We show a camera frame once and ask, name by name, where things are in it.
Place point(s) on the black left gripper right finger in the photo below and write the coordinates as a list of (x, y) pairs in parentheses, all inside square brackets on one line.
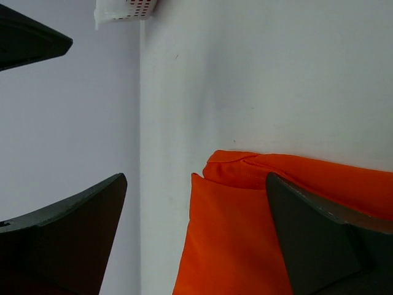
[(329, 248)]

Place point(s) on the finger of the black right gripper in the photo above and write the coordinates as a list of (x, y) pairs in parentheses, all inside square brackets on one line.
[(25, 41)]

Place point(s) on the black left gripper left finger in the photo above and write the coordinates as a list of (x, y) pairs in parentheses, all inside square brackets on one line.
[(63, 248)]

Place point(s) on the orange t shirt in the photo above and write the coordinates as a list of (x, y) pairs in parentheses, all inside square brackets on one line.
[(231, 246)]

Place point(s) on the white plastic laundry basket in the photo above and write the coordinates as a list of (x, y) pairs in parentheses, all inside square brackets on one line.
[(107, 11)]

